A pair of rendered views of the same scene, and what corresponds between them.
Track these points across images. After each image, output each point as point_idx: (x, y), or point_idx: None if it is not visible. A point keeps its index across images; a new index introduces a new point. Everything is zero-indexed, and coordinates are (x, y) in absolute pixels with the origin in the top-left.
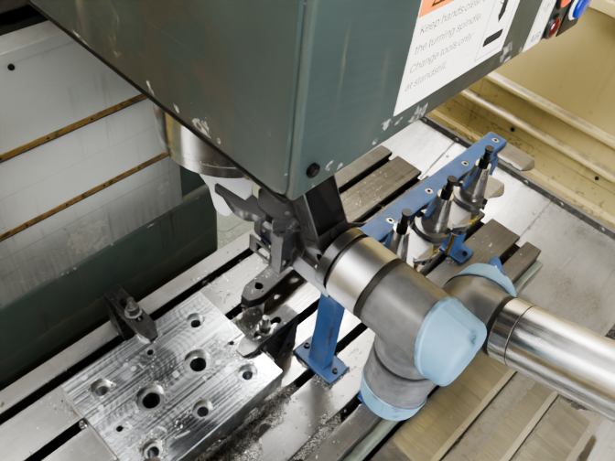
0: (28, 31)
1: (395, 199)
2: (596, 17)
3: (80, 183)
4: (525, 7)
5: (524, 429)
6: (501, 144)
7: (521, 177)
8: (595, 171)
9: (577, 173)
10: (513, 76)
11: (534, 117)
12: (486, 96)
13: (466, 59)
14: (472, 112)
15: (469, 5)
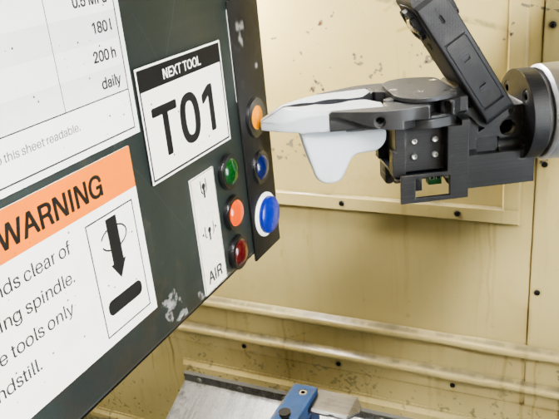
0: None
1: None
2: (362, 218)
3: None
4: (167, 244)
5: None
6: (312, 394)
7: (373, 416)
8: (446, 378)
9: (429, 387)
10: (311, 305)
11: (353, 342)
12: (294, 337)
13: (86, 342)
14: (287, 360)
15: (32, 271)
